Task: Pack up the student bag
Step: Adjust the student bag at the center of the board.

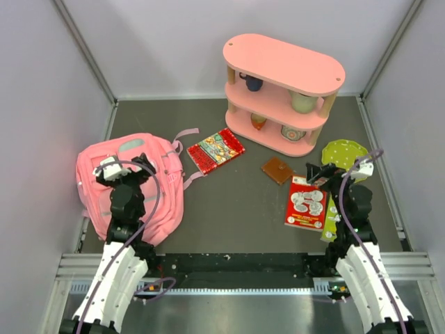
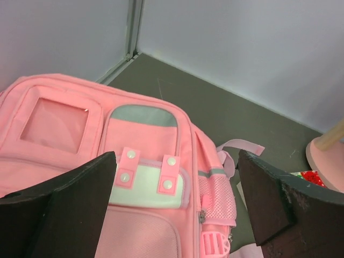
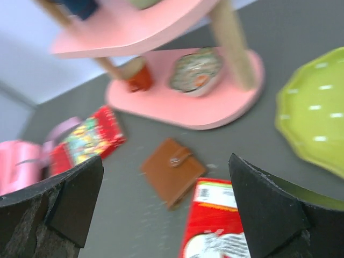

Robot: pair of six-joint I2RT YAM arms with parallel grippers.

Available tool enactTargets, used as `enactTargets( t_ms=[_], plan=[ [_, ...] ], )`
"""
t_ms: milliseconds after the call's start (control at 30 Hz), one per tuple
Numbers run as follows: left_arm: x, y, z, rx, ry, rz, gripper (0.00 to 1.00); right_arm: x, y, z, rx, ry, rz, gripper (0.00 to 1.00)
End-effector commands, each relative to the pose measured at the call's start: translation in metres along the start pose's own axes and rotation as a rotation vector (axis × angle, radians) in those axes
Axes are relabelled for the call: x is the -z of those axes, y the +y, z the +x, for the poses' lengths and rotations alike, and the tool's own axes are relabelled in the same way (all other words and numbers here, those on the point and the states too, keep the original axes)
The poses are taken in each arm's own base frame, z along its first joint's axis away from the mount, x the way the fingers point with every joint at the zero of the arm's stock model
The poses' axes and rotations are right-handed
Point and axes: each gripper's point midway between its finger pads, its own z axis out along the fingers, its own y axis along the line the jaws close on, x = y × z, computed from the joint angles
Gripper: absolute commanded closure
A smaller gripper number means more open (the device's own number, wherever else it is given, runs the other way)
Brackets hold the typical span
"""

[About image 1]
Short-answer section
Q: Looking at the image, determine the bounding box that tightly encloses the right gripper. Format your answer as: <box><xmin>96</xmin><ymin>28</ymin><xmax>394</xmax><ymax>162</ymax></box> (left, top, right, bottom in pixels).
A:
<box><xmin>305</xmin><ymin>162</ymin><xmax>361</xmax><ymax>219</ymax></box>

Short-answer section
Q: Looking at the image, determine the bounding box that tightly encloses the pink student backpack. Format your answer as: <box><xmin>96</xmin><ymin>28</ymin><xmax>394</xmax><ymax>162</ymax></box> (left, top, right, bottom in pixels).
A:
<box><xmin>76</xmin><ymin>128</ymin><xmax>201</xmax><ymax>246</ymax></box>

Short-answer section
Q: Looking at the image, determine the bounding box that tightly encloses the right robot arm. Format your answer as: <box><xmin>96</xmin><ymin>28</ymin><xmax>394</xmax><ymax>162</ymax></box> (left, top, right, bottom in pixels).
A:
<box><xmin>306</xmin><ymin>157</ymin><xmax>428</xmax><ymax>333</ymax></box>

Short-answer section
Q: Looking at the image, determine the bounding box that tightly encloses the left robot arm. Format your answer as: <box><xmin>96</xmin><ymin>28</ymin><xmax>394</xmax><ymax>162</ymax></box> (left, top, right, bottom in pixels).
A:
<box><xmin>58</xmin><ymin>154</ymin><xmax>158</xmax><ymax>333</ymax></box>

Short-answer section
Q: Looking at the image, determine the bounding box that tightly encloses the brown leather wallet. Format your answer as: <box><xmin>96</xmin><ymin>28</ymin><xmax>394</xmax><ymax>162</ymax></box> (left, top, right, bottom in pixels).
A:
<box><xmin>261</xmin><ymin>157</ymin><xmax>294</xmax><ymax>186</ymax></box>

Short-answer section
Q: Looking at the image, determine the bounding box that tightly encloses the green polka dot plate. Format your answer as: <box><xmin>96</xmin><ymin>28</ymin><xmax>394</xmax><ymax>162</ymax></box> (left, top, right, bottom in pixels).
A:
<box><xmin>321</xmin><ymin>139</ymin><xmax>368</xmax><ymax>172</ymax></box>

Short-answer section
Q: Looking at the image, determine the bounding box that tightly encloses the red cartoon book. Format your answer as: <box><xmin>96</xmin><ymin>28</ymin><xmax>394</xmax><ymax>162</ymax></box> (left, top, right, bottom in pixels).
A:
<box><xmin>284</xmin><ymin>175</ymin><xmax>327</xmax><ymax>232</ymax></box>

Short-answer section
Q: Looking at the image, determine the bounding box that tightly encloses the patterned flower-shaped bowl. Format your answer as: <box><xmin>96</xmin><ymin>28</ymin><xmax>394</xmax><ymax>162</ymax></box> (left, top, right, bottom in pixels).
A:
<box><xmin>281</xmin><ymin>125</ymin><xmax>307</xmax><ymax>143</ymax></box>

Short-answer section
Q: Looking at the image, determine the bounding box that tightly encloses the green cartoon book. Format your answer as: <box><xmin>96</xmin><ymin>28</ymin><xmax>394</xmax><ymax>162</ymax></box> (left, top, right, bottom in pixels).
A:
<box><xmin>321</xmin><ymin>197</ymin><xmax>340</xmax><ymax>243</ymax></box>

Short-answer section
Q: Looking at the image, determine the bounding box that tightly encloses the red patterned book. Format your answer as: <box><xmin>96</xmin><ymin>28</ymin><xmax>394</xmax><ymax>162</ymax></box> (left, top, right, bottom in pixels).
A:
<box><xmin>186</xmin><ymin>127</ymin><xmax>245</xmax><ymax>175</ymax></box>

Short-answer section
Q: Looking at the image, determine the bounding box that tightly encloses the beige ceramic mug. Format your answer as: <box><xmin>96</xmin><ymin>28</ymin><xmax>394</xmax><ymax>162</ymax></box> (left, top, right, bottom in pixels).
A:
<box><xmin>289</xmin><ymin>90</ymin><xmax>318</xmax><ymax>114</ymax></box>

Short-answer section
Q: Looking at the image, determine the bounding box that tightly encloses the orange cup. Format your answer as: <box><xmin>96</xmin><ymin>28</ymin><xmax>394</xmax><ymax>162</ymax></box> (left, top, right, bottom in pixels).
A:
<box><xmin>250</xmin><ymin>113</ymin><xmax>267</xmax><ymax>131</ymax></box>

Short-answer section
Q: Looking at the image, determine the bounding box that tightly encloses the pink three-tier wooden shelf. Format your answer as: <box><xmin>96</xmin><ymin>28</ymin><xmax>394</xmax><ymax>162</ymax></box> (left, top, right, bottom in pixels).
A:
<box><xmin>222</xmin><ymin>33</ymin><xmax>346</xmax><ymax>157</ymax></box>

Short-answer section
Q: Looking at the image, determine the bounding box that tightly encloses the dark blue mug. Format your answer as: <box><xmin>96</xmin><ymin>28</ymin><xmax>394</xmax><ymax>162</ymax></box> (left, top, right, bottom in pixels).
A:
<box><xmin>238</xmin><ymin>72</ymin><xmax>264</xmax><ymax>92</ymax></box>

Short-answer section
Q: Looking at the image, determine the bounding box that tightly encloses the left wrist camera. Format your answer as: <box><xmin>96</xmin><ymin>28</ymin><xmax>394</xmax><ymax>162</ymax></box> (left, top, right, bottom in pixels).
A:
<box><xmin>92</xmin><ymin>155</ymin><xmax>129</xmax><ymax>181</ymax></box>

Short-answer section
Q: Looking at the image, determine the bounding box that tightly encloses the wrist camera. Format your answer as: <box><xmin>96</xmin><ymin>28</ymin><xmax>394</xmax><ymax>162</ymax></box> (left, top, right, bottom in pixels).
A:
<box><xmin>350</xmin><ymin>157</ymin><xmax>374</xmax><ymax>181</ymax></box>
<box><xmin>92</xmin><ymin>155</ymin><xmax>129</xmax><ymax>181</ymax></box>

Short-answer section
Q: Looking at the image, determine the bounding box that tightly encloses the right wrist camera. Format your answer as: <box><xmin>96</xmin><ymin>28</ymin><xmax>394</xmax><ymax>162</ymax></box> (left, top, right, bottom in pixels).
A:
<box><xmin>350</xmin><ymin>157</ymin><xmax>374</xmax><ymax>181</ymax></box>

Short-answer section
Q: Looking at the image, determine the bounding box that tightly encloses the white cable duct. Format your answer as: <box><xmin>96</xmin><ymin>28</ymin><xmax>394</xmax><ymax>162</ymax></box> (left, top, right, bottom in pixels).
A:
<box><xmin>69</xmin><ymin>280</ymin><xmax>349</xmax><ymax>297</ymax></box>

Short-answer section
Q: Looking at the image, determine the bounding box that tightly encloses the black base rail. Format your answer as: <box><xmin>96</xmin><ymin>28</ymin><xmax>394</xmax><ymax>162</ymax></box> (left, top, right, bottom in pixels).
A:
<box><xmin>146</xmin><ymin>253</ymin><xmax>335</xmax><ymax>288</ymax></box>

